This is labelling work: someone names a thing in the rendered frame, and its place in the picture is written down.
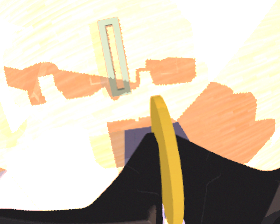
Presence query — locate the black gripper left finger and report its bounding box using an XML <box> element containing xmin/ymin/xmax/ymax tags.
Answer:
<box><xmin>0</xmin><ymin>133</ymin><xmax>164</xmax><ymax>224</ymax></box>

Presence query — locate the gold coin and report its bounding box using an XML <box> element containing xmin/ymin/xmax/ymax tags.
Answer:
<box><xmin>149</xmin><ymin>95</ymin><xmax>184</xmax><ymax>224</ymax></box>

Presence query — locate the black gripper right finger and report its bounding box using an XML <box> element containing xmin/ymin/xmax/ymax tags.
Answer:
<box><xmin>175</xmin><ymin>133</ymin><xmax>280</xmax><ymax>224</ymax></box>

